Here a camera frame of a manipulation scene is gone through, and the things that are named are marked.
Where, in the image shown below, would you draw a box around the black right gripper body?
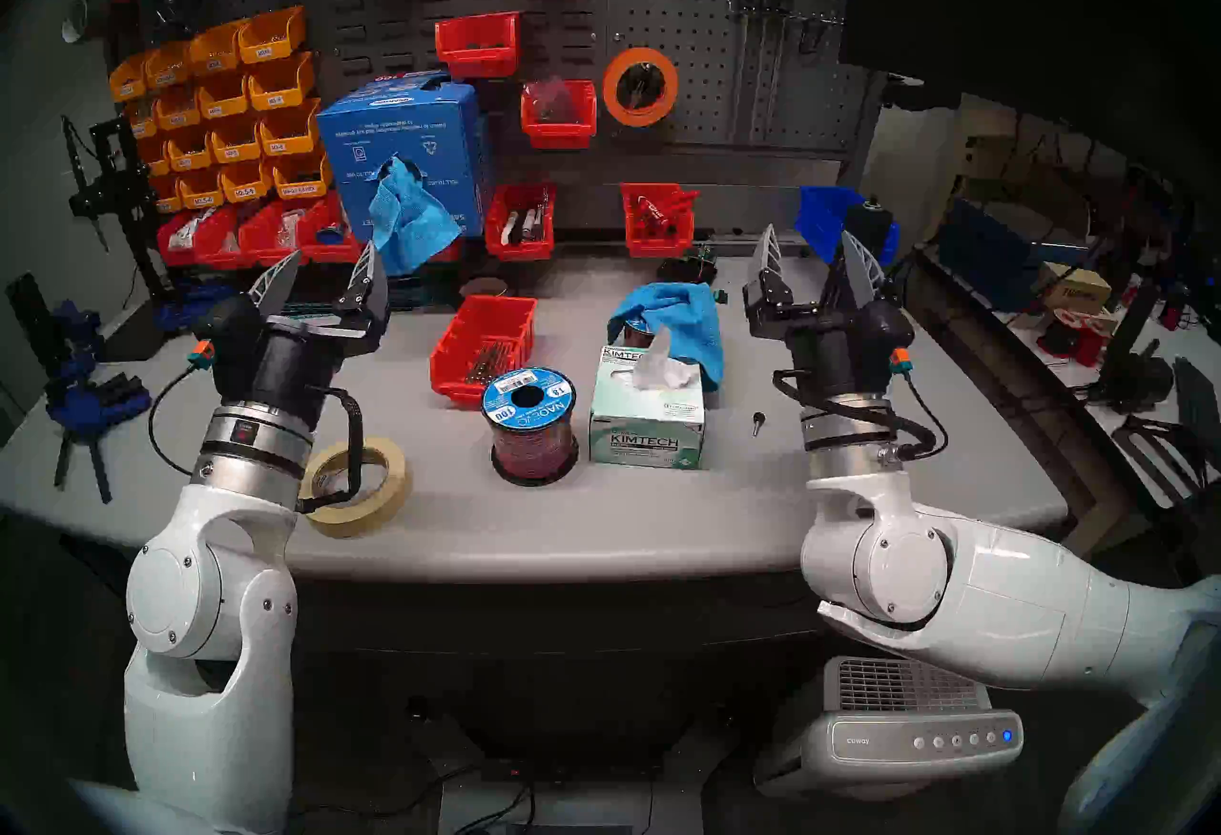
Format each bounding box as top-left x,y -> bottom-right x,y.
742,275 -> 895,411

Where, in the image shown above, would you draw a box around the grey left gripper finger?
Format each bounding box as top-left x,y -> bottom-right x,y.
345,243 -> 384,311
248,249 -> 304,319

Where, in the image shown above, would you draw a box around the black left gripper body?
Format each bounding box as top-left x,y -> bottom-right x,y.
234,306 -> 392,428

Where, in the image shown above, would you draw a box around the blue microfiber shop towel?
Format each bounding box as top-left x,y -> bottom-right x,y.
608,282 -> 724,392
367,157 -> 464,276

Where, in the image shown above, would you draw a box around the blue cardboard wipes box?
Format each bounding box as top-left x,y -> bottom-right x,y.
317,72 -> 492,242

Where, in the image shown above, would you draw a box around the black ribbed bottle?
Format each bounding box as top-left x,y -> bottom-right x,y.
844,196 -> 898,263

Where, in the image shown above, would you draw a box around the blue plastic bin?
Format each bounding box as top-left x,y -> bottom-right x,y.
795,186 -> 900,266

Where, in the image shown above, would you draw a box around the blue hand clamp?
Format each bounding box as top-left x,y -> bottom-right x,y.
155,280 -> 235,333

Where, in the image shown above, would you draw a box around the clear plastic parts bag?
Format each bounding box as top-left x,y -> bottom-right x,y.
167,208 -> 218,250

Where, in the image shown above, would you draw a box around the yellow bin labelled M2.5-5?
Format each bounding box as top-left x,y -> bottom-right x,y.
221,160 -> 279,206

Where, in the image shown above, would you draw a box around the yellow bin labelled M4 HEX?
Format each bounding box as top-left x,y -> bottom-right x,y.
274,151 -> 330,199

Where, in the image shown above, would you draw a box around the red bin with connectors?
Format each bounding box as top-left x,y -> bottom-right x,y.
621,182 -> 699,260

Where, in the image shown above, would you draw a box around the red plastic connectors bundle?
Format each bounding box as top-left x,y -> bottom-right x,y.
637,187 -> 702,235

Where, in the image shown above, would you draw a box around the red bin with nails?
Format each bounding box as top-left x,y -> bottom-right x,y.
429,295 -> 538,407

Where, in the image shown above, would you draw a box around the yellow bin labelled M2.5-6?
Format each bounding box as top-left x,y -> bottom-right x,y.
176,170 -> 228,211

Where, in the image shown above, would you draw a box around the dark blue crate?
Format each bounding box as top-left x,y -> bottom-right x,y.
940,198 -> 1079,314

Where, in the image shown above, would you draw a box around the pile of metal nails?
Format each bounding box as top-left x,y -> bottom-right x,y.
463,339 -> 516,386

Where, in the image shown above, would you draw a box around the yellow bin labelled M3-8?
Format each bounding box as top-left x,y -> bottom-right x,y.
210,117 -> 268,166

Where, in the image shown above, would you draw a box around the yellow bin labelled M3-6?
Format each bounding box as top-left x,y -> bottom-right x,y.
260,100 -> 323,157

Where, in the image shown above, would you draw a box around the red bin with markers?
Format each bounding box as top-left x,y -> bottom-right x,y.
485,182 -> 557,261

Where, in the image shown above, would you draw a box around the yellow bin labelled M3-12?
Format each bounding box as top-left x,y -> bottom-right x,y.
167,127 -> 216,173

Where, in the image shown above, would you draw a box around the beige masking tape roll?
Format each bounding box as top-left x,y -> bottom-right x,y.
300,435 -> 412,539

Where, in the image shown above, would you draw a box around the blue black bar clamp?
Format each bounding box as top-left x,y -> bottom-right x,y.
72,373 -> 154,505
43,375 -> 115,491

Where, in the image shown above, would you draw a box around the black soldering stand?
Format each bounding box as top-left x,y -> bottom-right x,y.
65,115 -> 173,300

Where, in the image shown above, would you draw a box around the green Kimtech tissue box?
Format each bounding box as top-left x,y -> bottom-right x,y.
589,329 -> 707,470

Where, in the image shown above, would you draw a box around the yellow bin labelled M4-6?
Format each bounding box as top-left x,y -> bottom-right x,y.
198,70 -> 259,120

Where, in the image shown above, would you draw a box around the yellow bin labelled M3-4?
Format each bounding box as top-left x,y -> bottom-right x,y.
250,52 -> 318,111

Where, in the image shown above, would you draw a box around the yellow bin labelled M4X8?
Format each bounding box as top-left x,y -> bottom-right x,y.
155,84 -> 206,133

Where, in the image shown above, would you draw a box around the brown cardboard box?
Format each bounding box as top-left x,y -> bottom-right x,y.
1035,262 -> 1112,314

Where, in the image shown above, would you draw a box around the orange tape roll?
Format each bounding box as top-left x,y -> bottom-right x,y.
602,46 -> 681,128

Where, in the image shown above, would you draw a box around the yellow bin labelled M3X8 BAD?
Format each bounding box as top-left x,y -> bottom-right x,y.
145,41 -> 197,90

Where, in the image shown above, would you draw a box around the yellow bin labelled M3X6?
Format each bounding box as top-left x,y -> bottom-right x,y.
240,5 -> 308,63

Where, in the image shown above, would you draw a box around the dark grey pegboard panel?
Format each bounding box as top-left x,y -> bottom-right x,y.
95,0 -> 883,161

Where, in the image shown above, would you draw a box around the black desk device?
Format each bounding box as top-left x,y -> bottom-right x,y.
1097,337 -> 1176,414

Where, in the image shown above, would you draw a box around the black computer monitor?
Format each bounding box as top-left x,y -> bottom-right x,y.
839,0 -> 1221,195

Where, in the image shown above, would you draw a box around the white Coway air purifier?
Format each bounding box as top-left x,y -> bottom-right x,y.
754,657 -> 1024,798

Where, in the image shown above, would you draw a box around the black power strip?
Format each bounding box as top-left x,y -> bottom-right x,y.
482,752 -> 664,784

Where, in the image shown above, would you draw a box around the grey robot torso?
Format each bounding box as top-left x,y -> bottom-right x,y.
67,575 -> 1221,835

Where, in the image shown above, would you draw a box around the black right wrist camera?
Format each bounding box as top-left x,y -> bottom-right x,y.
849,299 -> 919,378

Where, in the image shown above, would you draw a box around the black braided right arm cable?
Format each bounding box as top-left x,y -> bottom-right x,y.
773,364 -> 950,462

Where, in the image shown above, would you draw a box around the black battery holder red wires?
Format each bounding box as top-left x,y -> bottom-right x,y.
658,249 -> 718,285

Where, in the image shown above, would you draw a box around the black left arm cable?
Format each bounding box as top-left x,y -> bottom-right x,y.
148,364 -> 365,514

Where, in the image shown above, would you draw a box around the large red wire spool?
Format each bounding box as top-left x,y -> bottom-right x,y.
481,367 -> 580,488

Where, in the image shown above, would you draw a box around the orange-red wall bin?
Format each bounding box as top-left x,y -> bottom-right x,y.
436,10 -> 524,78
521,79 -> 599,150

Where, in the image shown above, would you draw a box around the grey duct tape roll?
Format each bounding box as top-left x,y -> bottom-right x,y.
62,0 -> 115,45

